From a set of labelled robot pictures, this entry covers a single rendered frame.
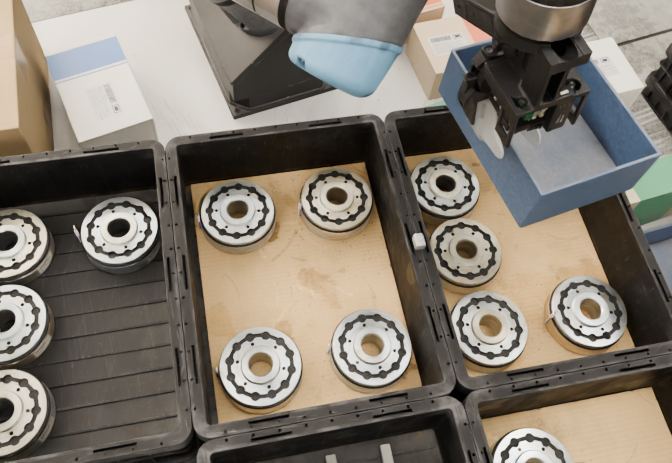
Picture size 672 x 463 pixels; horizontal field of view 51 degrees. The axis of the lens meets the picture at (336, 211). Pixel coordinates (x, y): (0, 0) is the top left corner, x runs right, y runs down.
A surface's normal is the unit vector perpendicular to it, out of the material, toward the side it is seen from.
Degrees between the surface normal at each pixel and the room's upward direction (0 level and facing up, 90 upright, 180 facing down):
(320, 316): 0
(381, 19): 52
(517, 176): 89
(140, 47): 0
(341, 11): 41
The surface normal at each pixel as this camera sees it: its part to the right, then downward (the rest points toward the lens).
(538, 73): -0.94, 0.33
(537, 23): -0.40, 0.83
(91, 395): 0.07, -0.48
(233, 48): -0.58, -0.13
